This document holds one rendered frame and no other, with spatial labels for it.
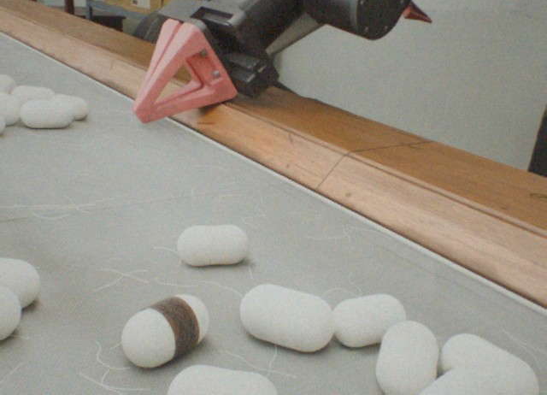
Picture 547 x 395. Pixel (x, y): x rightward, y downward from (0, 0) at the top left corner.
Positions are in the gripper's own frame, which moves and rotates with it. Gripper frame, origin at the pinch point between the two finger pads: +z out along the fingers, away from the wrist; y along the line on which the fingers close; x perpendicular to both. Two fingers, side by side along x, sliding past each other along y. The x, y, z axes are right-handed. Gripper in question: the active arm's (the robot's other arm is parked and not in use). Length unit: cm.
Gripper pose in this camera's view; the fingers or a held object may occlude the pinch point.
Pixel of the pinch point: (145, 109)
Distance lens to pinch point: 51.5
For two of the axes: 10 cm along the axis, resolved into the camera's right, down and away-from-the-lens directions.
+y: 5.9, 3.3, -7.4
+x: 4.3, 6.4, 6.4
